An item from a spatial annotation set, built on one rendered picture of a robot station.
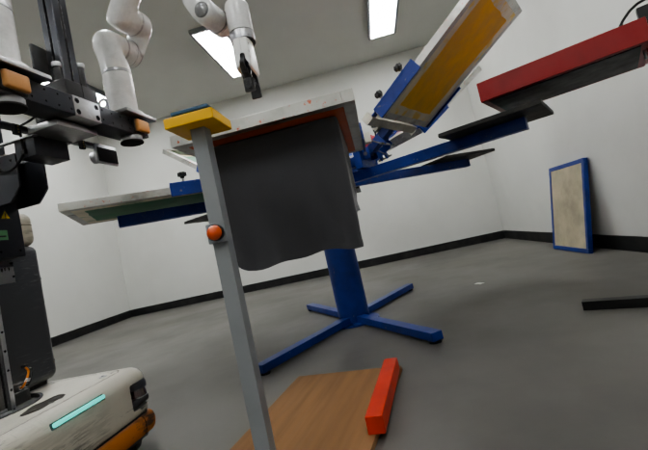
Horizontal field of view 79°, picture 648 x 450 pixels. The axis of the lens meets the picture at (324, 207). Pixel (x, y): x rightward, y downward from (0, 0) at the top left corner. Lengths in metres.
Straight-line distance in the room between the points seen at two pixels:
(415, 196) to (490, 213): 1.08
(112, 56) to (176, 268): 5.30
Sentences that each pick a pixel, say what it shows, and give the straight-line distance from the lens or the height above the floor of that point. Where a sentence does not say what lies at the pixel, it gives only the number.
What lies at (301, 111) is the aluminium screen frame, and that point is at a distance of 1.21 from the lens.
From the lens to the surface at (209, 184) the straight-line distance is 1.05.
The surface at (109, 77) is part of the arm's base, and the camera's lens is 1.59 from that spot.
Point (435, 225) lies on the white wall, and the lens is 5.93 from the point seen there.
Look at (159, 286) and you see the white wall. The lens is 6.85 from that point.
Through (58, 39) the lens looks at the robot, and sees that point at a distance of 1.47.
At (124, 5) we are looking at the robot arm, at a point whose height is 1.50.
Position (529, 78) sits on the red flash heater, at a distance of 1.95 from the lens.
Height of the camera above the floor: 0.58
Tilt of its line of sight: 4 degrees up
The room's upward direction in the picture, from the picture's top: 13 degrees counter-clockwise
